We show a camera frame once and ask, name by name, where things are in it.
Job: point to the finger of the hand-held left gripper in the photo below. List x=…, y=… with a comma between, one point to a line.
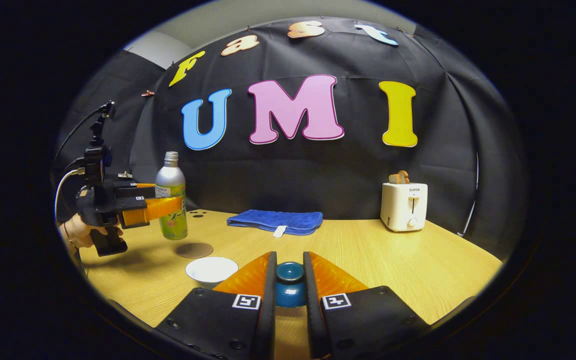
x=155, y=208
x=133, y=191

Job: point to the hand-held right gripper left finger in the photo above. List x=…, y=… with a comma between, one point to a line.
x=268, y=310

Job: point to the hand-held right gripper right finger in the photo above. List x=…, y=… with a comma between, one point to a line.
x=312, y=310

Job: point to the blue teacup lid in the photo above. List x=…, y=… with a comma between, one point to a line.
x=290, y=280

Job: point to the silver green-label water bottle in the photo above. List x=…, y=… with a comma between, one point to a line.
x=170, y=172

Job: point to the round brown coaster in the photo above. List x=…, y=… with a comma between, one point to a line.
x=195, y=250

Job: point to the white teacup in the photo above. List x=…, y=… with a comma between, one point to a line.
x=211, y=270

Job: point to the white cloth clip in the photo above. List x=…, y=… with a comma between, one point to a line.
x=125, y=175

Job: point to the blue folded towel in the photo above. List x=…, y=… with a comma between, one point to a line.
x=278, y=220

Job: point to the red cloth clip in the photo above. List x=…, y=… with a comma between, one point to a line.
x=148, y=93

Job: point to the white toaster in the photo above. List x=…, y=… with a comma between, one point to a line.
x=403, y=207

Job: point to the black backdrop cloth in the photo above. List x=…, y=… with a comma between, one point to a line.
x=293, y=170

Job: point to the toast slice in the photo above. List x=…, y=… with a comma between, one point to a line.
x=399, y=177

